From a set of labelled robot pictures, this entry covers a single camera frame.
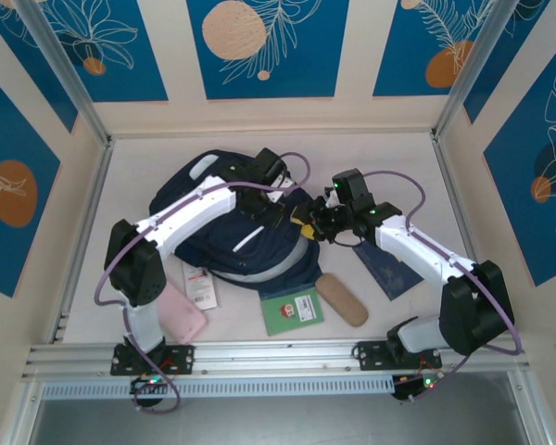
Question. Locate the aluminium frame post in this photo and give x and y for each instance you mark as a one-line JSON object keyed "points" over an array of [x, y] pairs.
{"points": [[476, 69], [65, 69]]}

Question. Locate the tan glasses case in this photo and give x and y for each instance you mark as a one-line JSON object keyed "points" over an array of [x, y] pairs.
{"points": [[343, 301]]}

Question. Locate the green notebook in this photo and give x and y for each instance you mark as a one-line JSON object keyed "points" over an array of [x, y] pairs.
{"points": [[282, 322]]}

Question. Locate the aluminium table side rail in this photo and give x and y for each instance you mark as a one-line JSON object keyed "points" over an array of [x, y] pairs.
{"points": [[463, 227], [84, 232]]}

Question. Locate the aluminium lower frame bar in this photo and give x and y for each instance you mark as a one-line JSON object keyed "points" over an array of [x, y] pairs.
{"points": [[533, 417], [21, 417]]}

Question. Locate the pink pencil case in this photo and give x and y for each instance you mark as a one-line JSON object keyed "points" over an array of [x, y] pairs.
{"points": [[185, 320]]}

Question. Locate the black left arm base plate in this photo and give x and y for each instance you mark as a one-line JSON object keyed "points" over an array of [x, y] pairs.
{"points": [[185, 359]]}

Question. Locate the white red paper tag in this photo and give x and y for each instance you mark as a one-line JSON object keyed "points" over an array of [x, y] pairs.
{"points": [[203, 289]]}

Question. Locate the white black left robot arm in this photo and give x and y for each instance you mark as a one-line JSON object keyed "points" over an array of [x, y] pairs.
{"points": [[185, 220]]}

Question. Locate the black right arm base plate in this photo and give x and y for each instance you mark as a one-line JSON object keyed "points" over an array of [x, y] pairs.
{"points": [[368, 354]]}

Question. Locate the aluminium mounting rail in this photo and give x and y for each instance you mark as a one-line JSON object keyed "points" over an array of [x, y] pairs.
{"points": [[278, 357]]}

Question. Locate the navy blue backpack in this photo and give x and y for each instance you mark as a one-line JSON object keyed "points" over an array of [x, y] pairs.
{"points": [[213, 252]]}

